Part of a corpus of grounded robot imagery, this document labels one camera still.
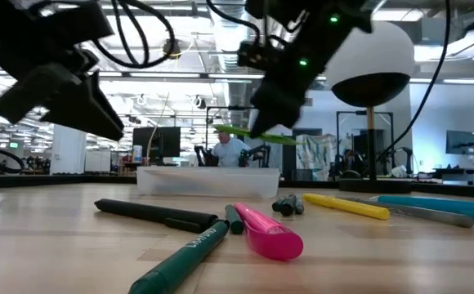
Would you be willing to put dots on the black frame rack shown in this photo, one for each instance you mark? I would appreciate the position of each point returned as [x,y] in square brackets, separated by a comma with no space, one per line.
[351,112]
[229,108]

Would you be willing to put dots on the green exit sign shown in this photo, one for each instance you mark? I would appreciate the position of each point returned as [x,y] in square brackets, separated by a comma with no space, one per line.
[14,145]

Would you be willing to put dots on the patterned tarp cloth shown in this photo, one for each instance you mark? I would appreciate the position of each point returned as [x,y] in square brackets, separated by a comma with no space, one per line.
[323,151]

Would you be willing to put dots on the black pen with clip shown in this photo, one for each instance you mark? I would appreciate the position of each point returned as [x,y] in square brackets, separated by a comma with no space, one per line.
[147,211]

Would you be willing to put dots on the yellow highlighter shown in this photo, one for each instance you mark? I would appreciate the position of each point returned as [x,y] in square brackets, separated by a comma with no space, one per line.
[343,205]

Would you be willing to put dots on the dark green crayon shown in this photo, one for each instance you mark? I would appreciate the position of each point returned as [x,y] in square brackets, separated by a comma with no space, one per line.
[235,222]

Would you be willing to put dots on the white cabinet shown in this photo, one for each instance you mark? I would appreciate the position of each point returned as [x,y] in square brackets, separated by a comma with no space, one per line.
[98,161]

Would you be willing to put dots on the blue marker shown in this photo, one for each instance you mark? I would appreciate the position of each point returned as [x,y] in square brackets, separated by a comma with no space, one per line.
[445,205]

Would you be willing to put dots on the black computer monitor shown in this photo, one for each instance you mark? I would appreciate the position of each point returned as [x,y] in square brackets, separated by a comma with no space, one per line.
[167,141]

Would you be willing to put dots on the white globe table lamp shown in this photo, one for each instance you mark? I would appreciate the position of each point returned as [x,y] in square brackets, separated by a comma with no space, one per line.
[384,53]

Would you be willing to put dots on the wall television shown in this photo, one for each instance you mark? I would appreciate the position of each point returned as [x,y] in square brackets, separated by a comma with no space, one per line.
[461,136]

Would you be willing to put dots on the light green marker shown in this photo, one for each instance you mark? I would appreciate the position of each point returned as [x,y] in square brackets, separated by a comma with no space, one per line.
[237,131]

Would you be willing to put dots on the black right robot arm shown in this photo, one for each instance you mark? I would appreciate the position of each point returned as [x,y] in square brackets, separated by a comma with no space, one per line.
[286,10]

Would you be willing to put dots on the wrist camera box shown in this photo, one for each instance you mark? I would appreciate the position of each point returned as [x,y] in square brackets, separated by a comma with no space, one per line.
[73,20]
[253,54]

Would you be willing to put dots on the silver grey pen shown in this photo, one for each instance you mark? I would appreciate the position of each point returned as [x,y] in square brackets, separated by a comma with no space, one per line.
[425,214]

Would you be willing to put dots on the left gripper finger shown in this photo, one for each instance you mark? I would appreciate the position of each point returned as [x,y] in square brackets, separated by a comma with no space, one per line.
[94,118]

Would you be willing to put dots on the pink highlighter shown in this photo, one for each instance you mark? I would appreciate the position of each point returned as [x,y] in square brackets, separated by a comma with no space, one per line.
[269,241]

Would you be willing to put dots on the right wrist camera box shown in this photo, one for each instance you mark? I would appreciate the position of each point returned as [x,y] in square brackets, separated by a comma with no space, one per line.
[253,54]

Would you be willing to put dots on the clear plastic supply box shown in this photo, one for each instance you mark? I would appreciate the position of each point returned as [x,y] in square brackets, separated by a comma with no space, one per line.
[208,183]

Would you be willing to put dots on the black marker pen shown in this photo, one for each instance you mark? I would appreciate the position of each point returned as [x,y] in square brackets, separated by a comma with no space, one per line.
[288,206]

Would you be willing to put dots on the person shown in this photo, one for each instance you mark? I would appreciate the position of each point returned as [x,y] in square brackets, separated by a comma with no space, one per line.
[229,151]

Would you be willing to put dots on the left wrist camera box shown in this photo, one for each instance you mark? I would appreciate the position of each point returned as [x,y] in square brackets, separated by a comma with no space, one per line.
[73,20]

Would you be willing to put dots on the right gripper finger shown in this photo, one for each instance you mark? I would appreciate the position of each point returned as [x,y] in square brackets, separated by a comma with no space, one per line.
[278,110]

